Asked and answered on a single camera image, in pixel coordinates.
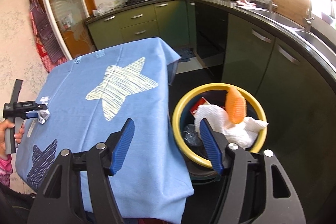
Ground steel sink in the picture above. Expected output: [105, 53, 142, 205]
[236, 6, 336, 56]

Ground striped floor mat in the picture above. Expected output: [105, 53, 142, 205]
[178, 48, 196, 62]

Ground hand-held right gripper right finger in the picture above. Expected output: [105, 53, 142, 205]
[199, 118, 306, 224]

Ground wooden cutting board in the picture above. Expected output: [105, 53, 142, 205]
[272, 0, 313, 26]

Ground black built-in appliance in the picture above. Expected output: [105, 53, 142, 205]
[196, 2, 229, 80]

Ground white paper strip wrapper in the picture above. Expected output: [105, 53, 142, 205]
[28, 95, 51, 138]

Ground blue star tablecloth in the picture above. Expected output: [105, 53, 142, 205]
[12, 37, 195, 224]

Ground clear plastic bags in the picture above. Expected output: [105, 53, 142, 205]
[93, 1, 122, 17]

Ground green drawer cabinet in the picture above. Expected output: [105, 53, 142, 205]
[84, 0, 197, 51]

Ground yellow rim trash bin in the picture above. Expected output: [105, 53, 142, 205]
[172, 83, 268, 170]

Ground person's left hand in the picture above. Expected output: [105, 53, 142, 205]
[0, 120, 25, 158]

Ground steel faucet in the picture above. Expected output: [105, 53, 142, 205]
[304, 0, 334, 31]

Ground person's left forearm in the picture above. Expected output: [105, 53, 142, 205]
[0, 154, 14, 189]

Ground white tissue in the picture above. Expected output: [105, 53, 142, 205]
[194, 105, 269, 149]

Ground clear plastic cup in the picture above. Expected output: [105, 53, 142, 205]
[184, 124, 208, 149]

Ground red white packet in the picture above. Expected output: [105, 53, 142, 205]
[189, 97, 210, 117]

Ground black stone countertop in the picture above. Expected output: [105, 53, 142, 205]
[84, 0, 336, 93]

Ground pink cloth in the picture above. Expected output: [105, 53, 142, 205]
[236, 0, 256, 8]

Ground orange foam net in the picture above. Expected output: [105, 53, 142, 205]
[226, 86, 247, 125]

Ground purple striped apron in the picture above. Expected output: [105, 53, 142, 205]
[28, 0, 62, 64]

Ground sliding glass door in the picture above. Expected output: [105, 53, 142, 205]
[37, 0, 95, 60]

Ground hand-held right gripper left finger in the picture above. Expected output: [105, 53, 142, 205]
[28, 118, 135, 224]

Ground green door cabinet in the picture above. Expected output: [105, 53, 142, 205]
[222, 13, 336, 188]

